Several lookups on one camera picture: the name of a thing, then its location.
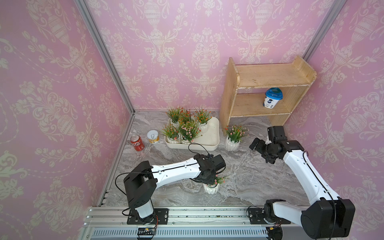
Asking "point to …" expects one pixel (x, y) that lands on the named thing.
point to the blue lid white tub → (272, 96)
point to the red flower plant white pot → (185, 116)
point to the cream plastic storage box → (208, 140)
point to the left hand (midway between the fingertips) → (208, 181)
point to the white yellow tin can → (153, 136)
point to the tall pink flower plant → (188, 132)
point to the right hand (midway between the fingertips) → (257, 149)
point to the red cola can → (137, 142)
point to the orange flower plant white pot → (173, 114)
